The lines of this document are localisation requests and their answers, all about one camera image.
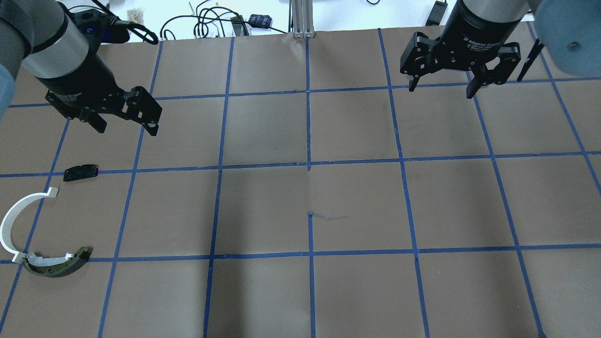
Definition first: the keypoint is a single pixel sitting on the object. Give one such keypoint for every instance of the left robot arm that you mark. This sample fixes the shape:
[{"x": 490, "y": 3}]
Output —
[{"x": 60, "y": 49}]

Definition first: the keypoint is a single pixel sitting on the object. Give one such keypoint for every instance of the small black plastic part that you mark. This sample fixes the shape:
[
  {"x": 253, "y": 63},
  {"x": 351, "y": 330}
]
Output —
[{"x": 81, "y": 172}]

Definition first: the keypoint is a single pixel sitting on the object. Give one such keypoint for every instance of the black power adapter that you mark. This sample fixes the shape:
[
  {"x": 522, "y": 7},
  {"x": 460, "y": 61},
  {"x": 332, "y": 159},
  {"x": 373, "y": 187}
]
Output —
[{"x": 260, "y": 21}]

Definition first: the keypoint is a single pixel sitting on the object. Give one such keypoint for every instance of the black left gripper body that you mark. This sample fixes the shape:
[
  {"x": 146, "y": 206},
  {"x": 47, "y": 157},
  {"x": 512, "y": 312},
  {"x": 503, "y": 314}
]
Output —
[{"x": 83, "y": 80}]

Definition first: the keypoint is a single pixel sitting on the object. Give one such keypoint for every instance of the black pen-like tool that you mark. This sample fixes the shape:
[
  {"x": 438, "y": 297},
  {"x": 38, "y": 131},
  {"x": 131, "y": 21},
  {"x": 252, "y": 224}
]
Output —
[{"x": 534, "y": 53}]

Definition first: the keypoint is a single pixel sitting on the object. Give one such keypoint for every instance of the white curved plastic arc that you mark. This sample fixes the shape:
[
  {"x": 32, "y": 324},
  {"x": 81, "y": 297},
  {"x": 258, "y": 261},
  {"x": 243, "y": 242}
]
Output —
[{"x": 7, "y": 223}]

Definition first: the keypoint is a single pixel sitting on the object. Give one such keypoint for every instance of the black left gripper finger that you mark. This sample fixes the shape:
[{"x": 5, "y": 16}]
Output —
[
  {"x": 151, "y": 128},
  {"x": 97, "y": 123}
]

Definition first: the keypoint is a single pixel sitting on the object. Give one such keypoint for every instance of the black adapter top right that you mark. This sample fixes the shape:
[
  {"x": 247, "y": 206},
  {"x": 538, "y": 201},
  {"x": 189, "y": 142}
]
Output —
[{"x": 437, "y": 13}]

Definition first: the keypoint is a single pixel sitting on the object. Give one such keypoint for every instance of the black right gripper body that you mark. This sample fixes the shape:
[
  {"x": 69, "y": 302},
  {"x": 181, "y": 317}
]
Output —
[{"x": 475, "y": 29}]

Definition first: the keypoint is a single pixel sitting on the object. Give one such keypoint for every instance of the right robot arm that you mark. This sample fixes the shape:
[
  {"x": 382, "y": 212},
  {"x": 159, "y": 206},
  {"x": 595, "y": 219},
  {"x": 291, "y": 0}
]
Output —
[{"x": 570, "y": 31}]

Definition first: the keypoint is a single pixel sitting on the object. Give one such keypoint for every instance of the aluminium extrusion post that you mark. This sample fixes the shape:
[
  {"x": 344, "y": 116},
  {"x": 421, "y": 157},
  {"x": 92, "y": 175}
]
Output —
[{"x": 302, "y": 19}]

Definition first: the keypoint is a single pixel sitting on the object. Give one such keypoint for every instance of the beige crumpled paper bits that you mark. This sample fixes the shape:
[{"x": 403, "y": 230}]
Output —
[{"x": 136, "y": 15}]

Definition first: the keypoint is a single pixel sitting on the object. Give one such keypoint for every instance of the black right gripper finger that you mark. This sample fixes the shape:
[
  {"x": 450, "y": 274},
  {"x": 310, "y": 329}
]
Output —
[
  {"x": 412, "y": 84},
  {"x": 474, "y": 85}
]

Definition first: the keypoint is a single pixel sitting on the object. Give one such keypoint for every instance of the dark green curved bracket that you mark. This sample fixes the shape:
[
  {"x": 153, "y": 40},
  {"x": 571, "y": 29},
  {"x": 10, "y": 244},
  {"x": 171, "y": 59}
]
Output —
[{"x": 58, "y": 266}]

